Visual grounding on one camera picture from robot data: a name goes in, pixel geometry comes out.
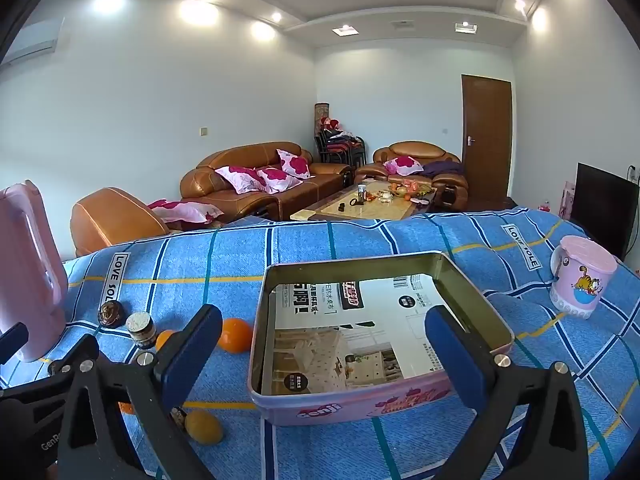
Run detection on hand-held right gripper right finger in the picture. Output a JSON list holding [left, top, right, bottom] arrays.
[[425, 305, 593, 480]]

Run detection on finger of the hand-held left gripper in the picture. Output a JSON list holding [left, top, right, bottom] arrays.
[[0, 360, 76, 401], [0, 322, 29, 366]]

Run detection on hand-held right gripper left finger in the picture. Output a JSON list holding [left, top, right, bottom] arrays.
[[57, 305, 223, 480]]

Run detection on yellowish orange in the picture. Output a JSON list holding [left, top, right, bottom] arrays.
[[185, 409, 223, 445]]

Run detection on pink tin box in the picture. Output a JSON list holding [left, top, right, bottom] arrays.
[[247, 251, 515, 427]]

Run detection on pink plastic pitcher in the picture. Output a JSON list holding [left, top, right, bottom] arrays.
[[0, 180, 68, 363]]

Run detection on printed paper leaflet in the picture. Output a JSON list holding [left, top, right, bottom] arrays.
[[270, 272, 453, 395]]

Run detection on pink floral pillow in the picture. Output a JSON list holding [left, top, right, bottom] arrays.
[[276, 148, 312, 179], [383, 156, 422, 177], [146, 199, 224, 225], [254, 167, 303, 195], [215, 165, 266, 195]]

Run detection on pink cartoon cup with lid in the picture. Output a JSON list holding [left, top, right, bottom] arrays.
[[550, 235, 618, 320]]

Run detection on plain brown leather armchair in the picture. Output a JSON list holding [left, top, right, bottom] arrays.
[[70, 187, 173, 257]]

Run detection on blue plaid bedsheet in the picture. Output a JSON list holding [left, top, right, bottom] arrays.
[[0, 207, 640, 480]]

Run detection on colourful food pile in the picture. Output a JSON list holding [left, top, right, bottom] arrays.
[[389, 180, 432, 199]]

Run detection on wooden coffee table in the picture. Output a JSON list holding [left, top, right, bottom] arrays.
[[290, 182, 441, 222]]

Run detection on purple blanket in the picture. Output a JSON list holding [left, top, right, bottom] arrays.
[[417, 160, 463, 178]]

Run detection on long brown leather sofa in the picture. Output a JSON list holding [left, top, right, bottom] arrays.
[[180, 141, 353, 222]]

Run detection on black television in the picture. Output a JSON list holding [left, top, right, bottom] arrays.
[[570, 162, 638, 261]]

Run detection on wide brown leather armchair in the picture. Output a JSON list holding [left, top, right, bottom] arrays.
[[354, 141, 469, 211]]

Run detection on brown wooden door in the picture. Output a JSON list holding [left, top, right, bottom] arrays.
[[461, 74, 513, 201]]

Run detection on stacked dark chairs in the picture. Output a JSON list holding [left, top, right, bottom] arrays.
[[314, 130, 368, 166]]

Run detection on white air conditioner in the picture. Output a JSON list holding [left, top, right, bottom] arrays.
[[2, 17, 66, 64]]

